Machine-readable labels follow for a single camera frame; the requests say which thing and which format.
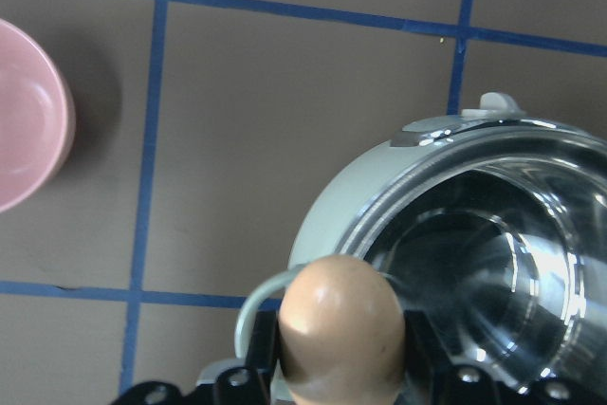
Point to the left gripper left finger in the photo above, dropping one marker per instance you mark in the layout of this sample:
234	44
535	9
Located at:
248	382

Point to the pink bowl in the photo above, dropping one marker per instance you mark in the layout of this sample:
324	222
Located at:
38	118

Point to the brown egg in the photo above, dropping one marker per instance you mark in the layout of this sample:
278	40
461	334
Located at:
342	334

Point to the white cooking pot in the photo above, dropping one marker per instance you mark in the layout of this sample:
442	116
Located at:
490	222

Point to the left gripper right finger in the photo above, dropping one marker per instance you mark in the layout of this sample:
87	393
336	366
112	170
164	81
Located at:
431	377

